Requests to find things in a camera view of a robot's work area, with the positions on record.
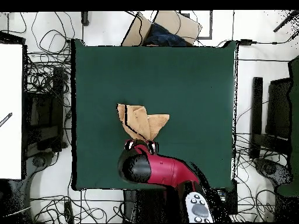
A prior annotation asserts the tan terry towel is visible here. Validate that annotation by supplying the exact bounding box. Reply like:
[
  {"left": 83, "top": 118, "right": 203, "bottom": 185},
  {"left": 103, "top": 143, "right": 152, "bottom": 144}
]
[{"left": 116, "top": 103, "right": 171, "bottom": 142}]

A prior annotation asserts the dark green table cloth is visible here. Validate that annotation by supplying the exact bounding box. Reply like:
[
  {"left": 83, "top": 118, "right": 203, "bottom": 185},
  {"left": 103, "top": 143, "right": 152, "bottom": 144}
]
[{"left": 71, "top": 38, "right": 238, "bottom": 191}]

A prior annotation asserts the black power strip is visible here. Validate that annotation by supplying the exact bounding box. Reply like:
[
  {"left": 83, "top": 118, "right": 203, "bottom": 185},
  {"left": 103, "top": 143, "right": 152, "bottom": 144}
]
[{"left": 63, "top": 201, "right": 75, "bottom": 224}]

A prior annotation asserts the dark blue cloth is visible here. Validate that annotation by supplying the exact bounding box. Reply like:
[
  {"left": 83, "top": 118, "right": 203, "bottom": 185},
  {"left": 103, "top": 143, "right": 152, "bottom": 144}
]
[{"left": 144, "top": 22, "right": 187, "bottom": 47}]

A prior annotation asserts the black box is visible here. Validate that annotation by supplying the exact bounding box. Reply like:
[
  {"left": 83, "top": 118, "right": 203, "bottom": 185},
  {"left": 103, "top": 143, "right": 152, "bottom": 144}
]
[{"left": 224, "top": 181, "right": 238, "bottom": 215}]

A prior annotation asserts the white board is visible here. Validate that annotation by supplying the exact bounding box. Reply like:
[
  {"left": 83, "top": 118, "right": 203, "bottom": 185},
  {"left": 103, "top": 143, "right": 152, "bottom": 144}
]
[{"left": 0, "top": 43, "right": 23, "bottom": 180}]

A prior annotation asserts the brown cardboard box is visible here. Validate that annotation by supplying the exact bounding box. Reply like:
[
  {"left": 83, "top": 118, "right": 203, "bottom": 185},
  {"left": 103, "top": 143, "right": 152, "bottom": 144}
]
[{"left": 121, "top": 10, "right": 203, "bottom": 47}]

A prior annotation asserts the black chair base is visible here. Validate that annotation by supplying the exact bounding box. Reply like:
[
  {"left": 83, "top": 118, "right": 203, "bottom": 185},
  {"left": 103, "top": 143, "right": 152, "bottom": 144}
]
[{"left": 253, "top": 157, "right": 293, "bottom": 187}]

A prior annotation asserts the black tripod leg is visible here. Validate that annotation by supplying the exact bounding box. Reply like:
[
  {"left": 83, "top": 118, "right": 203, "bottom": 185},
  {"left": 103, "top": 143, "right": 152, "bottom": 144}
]
[{"left": 272, "top": 10, "right": 299, "bottom": 33}]

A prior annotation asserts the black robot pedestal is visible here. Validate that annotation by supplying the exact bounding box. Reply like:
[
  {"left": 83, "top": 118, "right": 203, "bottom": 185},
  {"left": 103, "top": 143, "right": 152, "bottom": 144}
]
[{"left": 123, "top": 189, "right": 187, "bottom": 223}]

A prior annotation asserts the black cable tangle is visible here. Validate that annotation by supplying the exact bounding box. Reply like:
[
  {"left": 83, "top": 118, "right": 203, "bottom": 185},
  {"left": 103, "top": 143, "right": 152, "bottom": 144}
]
[
  {"left": 30, "top": 188, "right": 126, "bottom": 223},
  {"left": 234, "top": 100, "right": 289, "bottom": 222},
  {"left": 24, "top": 11, "right": 75, "bottom": 108}
]

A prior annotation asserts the black cylindrical handle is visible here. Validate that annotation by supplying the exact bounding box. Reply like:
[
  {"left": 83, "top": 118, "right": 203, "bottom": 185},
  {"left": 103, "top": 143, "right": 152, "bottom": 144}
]
[{"left": 81, "top": 10, "right": 91, "bottom": 27}]

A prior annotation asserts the black square frame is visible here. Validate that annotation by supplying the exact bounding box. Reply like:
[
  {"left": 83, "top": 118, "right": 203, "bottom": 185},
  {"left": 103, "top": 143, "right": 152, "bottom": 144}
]
[{"left": 179, "top": 10, "right": 213, "bottom": 40}]

